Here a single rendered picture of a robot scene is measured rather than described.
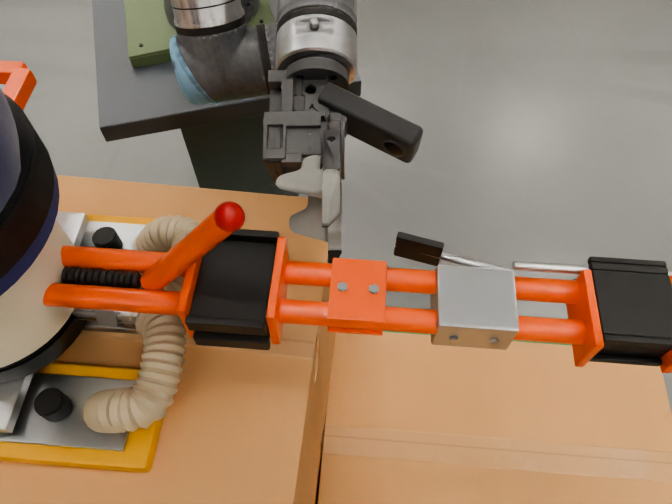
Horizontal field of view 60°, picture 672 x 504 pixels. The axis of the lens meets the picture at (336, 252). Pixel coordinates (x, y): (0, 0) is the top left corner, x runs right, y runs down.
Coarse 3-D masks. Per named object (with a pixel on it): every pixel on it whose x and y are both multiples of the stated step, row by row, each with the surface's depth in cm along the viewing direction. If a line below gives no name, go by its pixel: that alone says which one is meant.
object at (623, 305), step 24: (600, 288) 51; (624, 288) 51; (648, 288) 51; (576, 312) 53; (600, 312) 50; (624, 312) 50; (648, 312) 50; (600, 336) 48; (624, 336) 48; (648, 336) 49; (576, 360) 52; (600, 360) 52; (624, 360) 52; (648, 360) 52
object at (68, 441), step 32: (32, 384) 60; (64, 384) 60; (96, 384) 60; (128, 384) 60; (32, 416) 58; (64, 416) 57; (0, 448) 57; (32, 448) 57; (64, 448) 57; (96, 448) 56; (128, 448) 57
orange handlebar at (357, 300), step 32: (0, 64) 67; (64, 256) 54; (96, 256) 54; (128, 256) 54; (160, 256) 54; (64, 288) 52; (96, 288) 52; (128, 288) 53; (352, 288) 52; (384, 288) 52; (416, 288) 53; (544, 288) 52; (576, 288) 52; (288, 320) 52; (320, 320) 51; (352, 320) 50; (384, 320) 50; (416, 320) 51; (544, 320) 51; (576, 320) 51
